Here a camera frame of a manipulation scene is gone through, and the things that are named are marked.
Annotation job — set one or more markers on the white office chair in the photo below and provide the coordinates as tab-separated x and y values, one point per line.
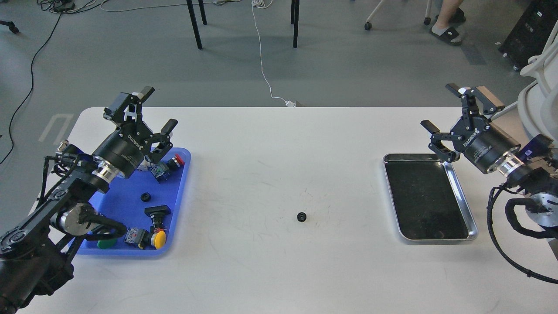
537	104

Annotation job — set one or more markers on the red push button switch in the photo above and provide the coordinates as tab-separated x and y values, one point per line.
175	163

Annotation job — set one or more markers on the black table leg left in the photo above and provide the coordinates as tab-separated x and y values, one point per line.
193	18

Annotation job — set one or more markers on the small black gear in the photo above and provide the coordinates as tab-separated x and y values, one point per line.
301	217
145	197

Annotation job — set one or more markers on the person foot in sandal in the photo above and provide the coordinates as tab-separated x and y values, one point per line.
450	16

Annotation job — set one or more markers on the green push button switch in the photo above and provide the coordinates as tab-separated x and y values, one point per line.
106	244

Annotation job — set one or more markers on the black table leg right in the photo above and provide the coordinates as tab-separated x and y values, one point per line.
294	20

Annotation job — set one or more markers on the black table leg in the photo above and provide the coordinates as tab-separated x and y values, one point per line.
193	18
294	20

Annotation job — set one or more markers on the yellow push button switch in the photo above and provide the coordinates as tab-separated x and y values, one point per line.
155	240

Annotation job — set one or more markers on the blue grey switch block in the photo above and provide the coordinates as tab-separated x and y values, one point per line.
161	171

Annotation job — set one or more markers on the black selector switch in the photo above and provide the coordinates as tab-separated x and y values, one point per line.
157	214

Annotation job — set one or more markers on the small black gear in tray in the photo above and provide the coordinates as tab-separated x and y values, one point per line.
145	197

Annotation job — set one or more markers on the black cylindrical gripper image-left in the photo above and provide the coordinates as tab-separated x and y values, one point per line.
133	141

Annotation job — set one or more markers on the black equipment case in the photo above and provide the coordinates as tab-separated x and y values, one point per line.
530	33

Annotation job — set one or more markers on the blue plastic tray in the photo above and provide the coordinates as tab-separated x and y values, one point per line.
122	203

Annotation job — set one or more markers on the silver metal tray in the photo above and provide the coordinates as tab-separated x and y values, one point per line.
428	200

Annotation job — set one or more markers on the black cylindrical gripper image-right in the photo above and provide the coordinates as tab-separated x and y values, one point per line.
480	141

